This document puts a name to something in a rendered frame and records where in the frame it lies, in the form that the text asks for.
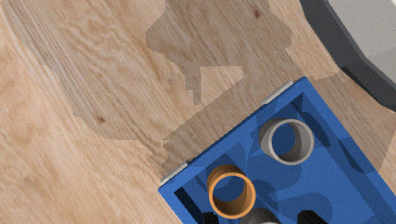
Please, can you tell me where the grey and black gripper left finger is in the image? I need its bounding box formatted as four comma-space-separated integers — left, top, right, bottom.
203, 212, 219, 224

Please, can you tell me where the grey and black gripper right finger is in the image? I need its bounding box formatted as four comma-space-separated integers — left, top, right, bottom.
297, 210, 328, 224

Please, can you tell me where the blue crate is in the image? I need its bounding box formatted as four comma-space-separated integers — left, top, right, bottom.
157, 76, 396, 224

